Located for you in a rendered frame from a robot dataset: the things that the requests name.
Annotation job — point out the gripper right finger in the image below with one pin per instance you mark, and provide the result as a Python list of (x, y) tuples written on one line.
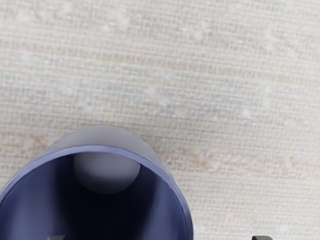
[(260, 238)]

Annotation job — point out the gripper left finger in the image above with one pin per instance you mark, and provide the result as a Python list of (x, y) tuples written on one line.
[(58, 237)]

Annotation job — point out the blue cup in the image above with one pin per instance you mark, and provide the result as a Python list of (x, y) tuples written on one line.
[(32, 190)]

